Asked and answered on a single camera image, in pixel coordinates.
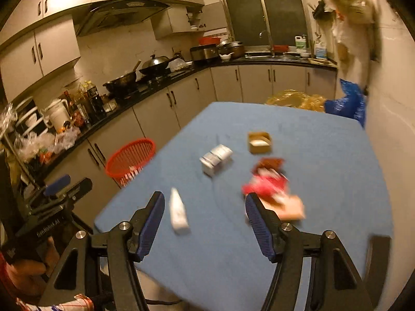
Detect dark window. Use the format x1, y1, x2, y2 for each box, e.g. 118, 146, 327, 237
218, 0, 309, 48

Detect range hood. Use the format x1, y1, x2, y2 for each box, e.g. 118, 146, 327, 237
73, 0, 172, 37

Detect clear plastic bags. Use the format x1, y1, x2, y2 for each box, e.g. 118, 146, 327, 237
13, 126, 81, 166

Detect red plastic basket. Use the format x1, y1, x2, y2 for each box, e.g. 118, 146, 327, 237
105, 138, 157, 187

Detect metal pot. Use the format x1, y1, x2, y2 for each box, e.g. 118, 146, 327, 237
220, 41, 246, 60

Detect yellow plastic bag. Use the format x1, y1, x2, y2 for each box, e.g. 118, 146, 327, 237
265, 89, 327, 113

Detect person's left hand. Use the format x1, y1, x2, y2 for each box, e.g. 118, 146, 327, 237
13, 237, 56, 296

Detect metal dish rack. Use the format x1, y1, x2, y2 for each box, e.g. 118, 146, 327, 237
0, 95, 46, 185

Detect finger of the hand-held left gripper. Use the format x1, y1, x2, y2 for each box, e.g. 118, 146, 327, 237
61, 178, 94, 207
43, 174, 72, 198

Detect beige wall cabinets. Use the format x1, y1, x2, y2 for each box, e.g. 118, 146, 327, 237
0, 0, 228, 102

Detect white printed carton box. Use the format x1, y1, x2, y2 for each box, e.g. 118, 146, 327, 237
199, 144, 234, 177

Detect dark red packet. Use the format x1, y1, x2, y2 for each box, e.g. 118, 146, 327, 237
253, 157, 286, 176

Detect wok with metal lid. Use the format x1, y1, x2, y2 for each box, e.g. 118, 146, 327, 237
139, 53, 179, 77

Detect bottle with blue label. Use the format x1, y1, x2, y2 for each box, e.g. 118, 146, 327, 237
315, 40, 328, 60

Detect beige base cabinets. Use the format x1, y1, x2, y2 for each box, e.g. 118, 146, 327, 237
42, 65, 338, 195

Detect black kitchen countertop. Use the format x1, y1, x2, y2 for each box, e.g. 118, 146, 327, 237
19, 55, 338, 182

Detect silver rectangular pan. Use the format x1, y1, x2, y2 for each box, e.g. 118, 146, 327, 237
189, 44, 219, 63

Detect white tube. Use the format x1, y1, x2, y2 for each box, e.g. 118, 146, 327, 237
169, 187, 192, 234

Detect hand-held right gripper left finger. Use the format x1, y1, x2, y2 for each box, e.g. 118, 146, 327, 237
39, 191, 166, 311

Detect orange-tan packet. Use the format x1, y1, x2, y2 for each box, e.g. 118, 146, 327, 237
262, 194, 307, 221

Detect row of condiment bottles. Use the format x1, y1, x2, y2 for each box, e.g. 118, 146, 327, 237
60, 80, 108, 128

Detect metal faucet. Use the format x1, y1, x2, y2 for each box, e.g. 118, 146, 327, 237
259, 29, 275, 56

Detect brown cardboard box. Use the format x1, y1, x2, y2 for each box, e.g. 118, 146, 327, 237
248, 131, 273, 154

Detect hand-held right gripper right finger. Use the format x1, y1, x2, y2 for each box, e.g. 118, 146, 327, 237
245, 193, 377, 311

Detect black wok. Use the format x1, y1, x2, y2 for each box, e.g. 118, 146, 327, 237
103, 70, 139, 95

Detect blue plastic bag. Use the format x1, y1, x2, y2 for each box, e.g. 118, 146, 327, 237
325, 79, 368, 128

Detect white electric kettle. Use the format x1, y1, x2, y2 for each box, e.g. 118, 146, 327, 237
43, 98, 72, 134

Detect hanging plastic bags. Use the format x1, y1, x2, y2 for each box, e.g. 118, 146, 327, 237
325, 0, 379, 69

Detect blue table cover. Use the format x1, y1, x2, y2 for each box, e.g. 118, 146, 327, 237
94, 101, 394, 311

